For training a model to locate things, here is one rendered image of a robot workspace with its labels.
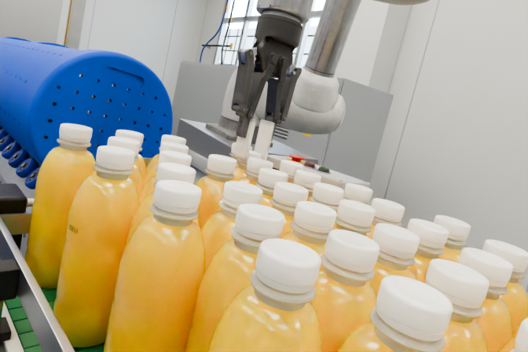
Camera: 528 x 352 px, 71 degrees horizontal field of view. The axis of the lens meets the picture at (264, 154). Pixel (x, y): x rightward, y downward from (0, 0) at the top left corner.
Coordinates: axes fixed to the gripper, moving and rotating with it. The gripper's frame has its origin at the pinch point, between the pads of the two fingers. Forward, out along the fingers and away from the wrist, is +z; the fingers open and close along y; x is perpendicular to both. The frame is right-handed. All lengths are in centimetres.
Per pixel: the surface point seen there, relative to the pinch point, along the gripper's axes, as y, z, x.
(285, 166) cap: -1.9, 2.7, 6.6
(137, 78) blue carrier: 8.5, -5.7, -28.3
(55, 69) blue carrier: 23.7, -4.1, -28.5
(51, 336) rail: 33.2, 16.5, 15.7
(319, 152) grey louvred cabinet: -134, 13, -82
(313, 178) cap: 0.8, 2.5, 14.5
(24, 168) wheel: 23.4, 17.1, -39.5
